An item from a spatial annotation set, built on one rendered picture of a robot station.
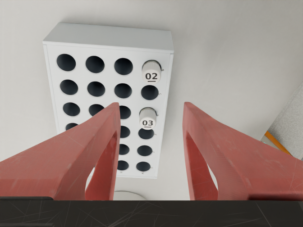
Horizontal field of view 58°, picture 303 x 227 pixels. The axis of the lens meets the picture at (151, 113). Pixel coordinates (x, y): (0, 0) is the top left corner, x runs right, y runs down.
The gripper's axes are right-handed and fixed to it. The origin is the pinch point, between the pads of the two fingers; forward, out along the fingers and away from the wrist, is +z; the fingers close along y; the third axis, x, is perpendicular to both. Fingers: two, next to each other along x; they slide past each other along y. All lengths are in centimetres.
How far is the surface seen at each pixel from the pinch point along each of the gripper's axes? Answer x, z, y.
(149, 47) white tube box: -0.8, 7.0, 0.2
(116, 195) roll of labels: 18.1, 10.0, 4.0
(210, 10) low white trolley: -2.1, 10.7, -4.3
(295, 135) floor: 75, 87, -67
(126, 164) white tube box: 10.5, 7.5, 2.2
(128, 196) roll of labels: 18.2, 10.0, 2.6
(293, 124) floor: 68, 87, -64
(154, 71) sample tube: 0.3, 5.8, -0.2
